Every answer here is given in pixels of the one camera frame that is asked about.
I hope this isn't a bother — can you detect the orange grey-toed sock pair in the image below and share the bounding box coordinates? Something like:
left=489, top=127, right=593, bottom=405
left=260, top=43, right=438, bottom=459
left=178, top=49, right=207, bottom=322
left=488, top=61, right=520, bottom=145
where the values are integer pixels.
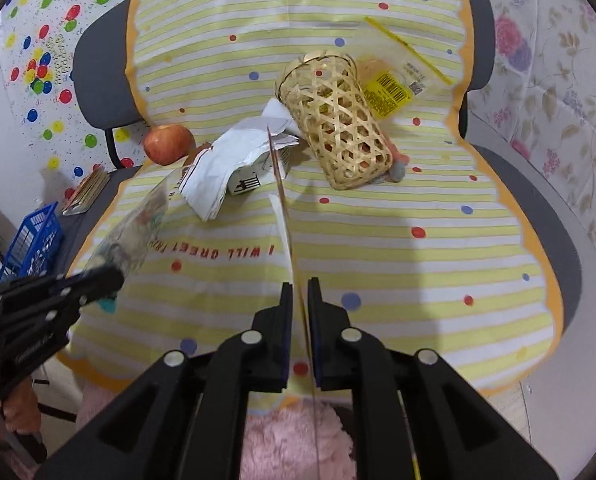
left=375, top=141, right=411, bottom=183

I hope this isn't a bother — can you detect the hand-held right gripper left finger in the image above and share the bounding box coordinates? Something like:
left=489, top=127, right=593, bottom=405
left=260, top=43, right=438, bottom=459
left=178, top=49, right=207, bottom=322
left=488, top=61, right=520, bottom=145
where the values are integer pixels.
left=38, top=282, right=295, bottom=480

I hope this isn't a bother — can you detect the person's left hand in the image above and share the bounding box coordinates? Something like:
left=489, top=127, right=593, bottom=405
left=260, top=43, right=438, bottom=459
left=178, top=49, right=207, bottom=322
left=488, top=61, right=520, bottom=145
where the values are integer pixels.
left=0, top=377, right=41, bottom=436

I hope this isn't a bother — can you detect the clear zip bag yellow label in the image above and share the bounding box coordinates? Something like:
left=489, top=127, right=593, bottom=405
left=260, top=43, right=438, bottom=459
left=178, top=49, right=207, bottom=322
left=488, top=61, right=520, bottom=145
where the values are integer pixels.
left=350, top=16, right=456, bottom=121

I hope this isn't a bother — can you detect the grey office chair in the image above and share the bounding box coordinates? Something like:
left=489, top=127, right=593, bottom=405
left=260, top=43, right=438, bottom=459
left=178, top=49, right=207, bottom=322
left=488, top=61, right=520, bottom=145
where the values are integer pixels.
left=52, top=0, right=584, bottom=341

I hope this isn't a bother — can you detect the balloon-print backdrop sheet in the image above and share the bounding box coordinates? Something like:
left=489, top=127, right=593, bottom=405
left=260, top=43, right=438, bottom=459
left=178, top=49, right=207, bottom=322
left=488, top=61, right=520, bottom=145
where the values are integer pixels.
left=0, top=0, right=189, bottom=241

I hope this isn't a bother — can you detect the stack of thin books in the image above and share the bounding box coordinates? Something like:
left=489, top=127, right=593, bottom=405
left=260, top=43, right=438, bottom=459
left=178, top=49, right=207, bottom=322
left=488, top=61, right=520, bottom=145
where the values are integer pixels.
left=62, top=167, right=111, bottom=216

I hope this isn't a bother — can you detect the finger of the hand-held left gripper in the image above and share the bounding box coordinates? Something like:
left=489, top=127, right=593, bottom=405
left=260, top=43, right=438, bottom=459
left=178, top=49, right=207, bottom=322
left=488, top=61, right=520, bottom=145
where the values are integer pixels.
left=0, top=293, right=109, bottom=352
left=0, top=265, right=124, bottom=312

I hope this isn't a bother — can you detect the red apple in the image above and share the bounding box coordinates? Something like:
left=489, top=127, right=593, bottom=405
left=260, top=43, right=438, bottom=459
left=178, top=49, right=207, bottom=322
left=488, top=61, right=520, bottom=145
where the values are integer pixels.
left=143, top=124, right=196, bottom=166

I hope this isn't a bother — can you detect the clear plastic bag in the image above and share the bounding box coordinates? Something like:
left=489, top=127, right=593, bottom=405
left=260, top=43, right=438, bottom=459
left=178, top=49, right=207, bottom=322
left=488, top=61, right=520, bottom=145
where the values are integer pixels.
left=80, top=167, right=183, bottom=316

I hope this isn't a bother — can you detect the yellow striped dotted cloth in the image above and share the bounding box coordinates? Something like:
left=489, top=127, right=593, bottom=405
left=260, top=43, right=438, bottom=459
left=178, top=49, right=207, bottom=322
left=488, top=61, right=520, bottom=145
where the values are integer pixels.
left=58, top=0, right=565, bottom=401

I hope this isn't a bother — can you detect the white paper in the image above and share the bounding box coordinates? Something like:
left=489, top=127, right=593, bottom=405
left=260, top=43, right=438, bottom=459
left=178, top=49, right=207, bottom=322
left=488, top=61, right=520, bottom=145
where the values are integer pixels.
left=178, top=99, right=301, bottom=222

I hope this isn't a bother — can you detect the woven bamboo basket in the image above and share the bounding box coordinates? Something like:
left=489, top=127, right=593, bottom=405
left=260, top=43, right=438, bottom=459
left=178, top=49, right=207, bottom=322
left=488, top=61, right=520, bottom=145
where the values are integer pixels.
left=276, top=50, right=395, bottom=191

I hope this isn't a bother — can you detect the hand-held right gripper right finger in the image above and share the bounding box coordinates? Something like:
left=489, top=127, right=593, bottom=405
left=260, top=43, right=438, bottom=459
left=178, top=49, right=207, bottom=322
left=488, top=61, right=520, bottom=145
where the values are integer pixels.
left=307, top=277, right=561, bottom=480

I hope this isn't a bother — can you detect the floral printed cloth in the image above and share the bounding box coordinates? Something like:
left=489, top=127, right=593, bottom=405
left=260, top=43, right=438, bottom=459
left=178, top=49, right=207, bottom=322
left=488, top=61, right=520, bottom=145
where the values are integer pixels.
left=448, top=0, right=596, bottom=361

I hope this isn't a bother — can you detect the blue plastic basket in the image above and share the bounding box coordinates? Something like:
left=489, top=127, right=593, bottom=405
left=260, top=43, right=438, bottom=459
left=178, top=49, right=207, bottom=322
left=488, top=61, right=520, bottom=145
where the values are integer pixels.
left=0, top=201, right=64, bottom=283

